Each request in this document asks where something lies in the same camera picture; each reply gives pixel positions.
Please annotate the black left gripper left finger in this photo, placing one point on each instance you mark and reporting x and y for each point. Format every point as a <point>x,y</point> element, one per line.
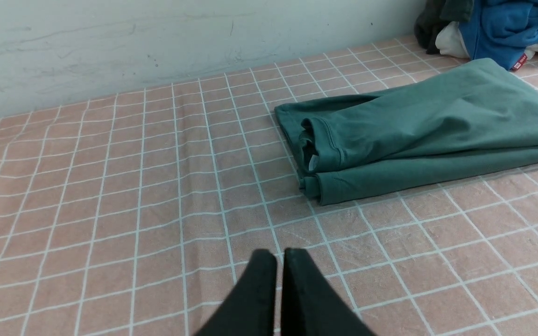
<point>249,308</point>

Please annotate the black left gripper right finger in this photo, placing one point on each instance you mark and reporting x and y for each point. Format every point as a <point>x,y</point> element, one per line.
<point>309,305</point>

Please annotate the green long-sleeve shirt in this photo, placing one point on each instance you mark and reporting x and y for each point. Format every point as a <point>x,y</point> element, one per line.
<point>475,119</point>

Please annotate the pink checkered tablecloth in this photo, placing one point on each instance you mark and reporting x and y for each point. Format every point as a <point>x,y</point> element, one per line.
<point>134,214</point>

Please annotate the white crumpled garment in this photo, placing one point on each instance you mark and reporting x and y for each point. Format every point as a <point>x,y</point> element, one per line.
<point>450,42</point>

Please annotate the dark grey crumpled garment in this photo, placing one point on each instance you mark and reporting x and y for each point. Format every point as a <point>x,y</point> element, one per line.
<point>436,15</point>

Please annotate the blue crumpled garment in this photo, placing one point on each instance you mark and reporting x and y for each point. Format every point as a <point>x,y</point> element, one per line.
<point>501,30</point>

